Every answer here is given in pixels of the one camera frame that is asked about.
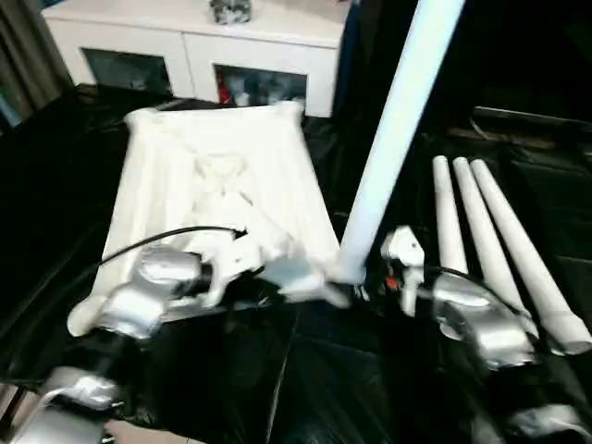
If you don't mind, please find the white plastic table top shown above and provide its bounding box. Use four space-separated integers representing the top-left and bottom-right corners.
66 101 353 338

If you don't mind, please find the black mat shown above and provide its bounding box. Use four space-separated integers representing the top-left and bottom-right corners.
0 82 592 444

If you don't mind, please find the white plastic table leg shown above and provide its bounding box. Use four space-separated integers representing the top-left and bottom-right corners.
468 157 592 357
431 154 470 275
339 0 466 285
451 156 541 339

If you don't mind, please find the white glass-door cabinet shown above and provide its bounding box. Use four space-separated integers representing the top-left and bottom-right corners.
41 0 349 117

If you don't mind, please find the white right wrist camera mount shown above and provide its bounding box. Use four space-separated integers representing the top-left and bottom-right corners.
378 225 426 319

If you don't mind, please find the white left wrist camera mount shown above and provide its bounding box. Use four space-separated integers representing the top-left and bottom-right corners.
202 234 265 310

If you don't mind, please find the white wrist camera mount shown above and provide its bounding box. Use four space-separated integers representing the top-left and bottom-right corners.
378 225 426 319
202 234 265 310

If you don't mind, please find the black panel with blue edge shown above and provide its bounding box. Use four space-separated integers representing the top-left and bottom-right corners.
332 0 399 119

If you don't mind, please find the black and white bundle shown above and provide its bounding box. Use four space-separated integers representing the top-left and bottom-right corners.
208 0 254 25

